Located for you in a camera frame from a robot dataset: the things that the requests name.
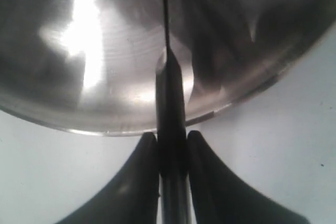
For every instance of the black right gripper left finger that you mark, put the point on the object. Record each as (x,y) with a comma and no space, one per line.
(131,196)

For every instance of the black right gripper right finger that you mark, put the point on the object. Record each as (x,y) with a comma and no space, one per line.
(220,196)

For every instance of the black handled knife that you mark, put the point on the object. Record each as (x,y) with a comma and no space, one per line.
(171,132)

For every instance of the round stainless steel plate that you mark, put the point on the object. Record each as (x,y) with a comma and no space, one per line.
(88,66)

